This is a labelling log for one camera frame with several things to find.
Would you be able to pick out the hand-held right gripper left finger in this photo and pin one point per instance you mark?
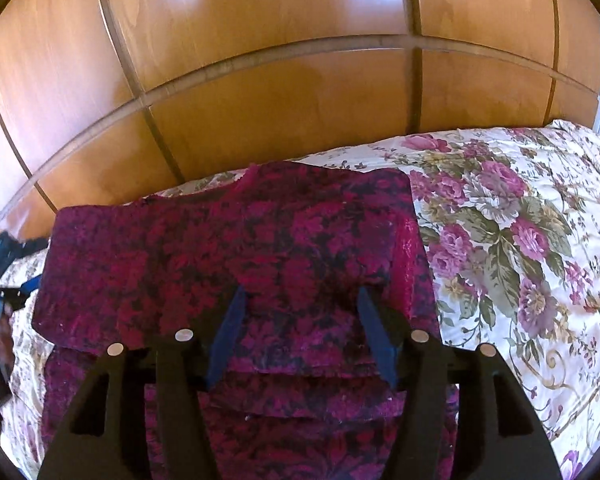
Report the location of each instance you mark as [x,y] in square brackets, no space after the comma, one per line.
[227,332]

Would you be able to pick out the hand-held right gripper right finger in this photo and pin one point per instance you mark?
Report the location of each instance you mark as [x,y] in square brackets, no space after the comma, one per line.
[377,335]

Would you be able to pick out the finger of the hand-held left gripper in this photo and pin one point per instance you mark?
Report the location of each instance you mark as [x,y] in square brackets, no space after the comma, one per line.
[17,292]
[25,251]

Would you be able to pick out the dark red floral garment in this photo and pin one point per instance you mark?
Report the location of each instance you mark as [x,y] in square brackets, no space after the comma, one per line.
[230,240]

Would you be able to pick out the person's left hand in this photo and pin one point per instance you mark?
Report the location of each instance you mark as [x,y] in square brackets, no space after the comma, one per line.
[1,335]

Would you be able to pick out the floral bedspread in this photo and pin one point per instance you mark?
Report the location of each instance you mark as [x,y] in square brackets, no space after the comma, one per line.
[505,235]

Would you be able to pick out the wooden wardrobe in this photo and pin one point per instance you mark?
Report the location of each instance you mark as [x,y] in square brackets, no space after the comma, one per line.
[280,35]

